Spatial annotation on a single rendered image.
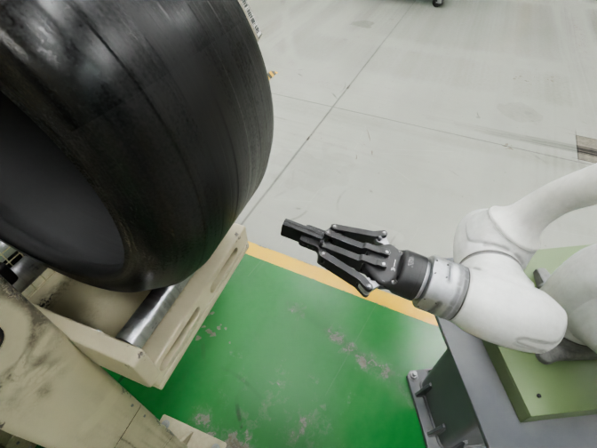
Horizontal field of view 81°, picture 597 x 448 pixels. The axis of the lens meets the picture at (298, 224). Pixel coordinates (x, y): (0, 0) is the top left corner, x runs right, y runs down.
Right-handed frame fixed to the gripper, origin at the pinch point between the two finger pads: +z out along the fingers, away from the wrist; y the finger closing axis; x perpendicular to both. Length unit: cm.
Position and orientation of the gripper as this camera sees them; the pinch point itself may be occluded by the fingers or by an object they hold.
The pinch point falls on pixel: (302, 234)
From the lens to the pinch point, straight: 58.5
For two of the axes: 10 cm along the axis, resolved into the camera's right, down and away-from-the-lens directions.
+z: -9.3, -3.5, 1.4
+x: -1.3, 6.4, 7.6
